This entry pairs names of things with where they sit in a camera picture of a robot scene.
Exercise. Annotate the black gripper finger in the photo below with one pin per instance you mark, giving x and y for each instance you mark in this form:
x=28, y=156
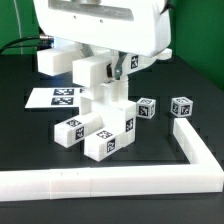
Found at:
x=86, y=51
x=118, y=60

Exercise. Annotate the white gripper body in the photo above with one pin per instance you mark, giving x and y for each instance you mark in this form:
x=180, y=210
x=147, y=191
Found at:
x=139, y=27

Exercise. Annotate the white chair seat part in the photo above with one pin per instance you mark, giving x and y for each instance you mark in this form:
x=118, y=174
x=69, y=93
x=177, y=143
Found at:
x=110, y=100

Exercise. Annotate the white tagged cube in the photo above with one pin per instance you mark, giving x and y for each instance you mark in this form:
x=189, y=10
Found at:
x=146, y=108
x=181, y=106

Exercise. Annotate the white tag sheet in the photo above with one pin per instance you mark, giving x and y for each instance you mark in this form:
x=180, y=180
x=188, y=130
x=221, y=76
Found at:
x=57, y=97

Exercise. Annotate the white U-shaped frame fence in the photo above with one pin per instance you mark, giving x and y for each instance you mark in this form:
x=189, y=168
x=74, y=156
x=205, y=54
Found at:
x=202, y=174

